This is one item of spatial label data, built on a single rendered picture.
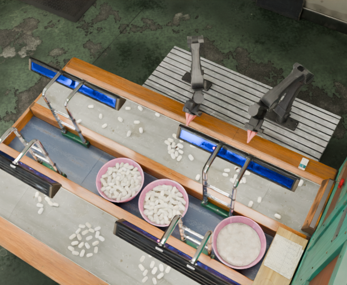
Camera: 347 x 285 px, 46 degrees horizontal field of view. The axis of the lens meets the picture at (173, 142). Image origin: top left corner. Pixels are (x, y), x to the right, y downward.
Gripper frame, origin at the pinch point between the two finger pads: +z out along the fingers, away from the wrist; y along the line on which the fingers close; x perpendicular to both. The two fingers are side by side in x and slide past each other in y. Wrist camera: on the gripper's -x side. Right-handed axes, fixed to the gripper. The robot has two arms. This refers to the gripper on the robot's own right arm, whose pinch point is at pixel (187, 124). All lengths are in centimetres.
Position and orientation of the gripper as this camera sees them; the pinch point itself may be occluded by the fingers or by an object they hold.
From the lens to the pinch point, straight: 234.5
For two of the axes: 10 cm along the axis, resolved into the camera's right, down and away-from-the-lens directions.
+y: 8.6, 4.0, -3.0
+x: 3.8, -1.2, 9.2
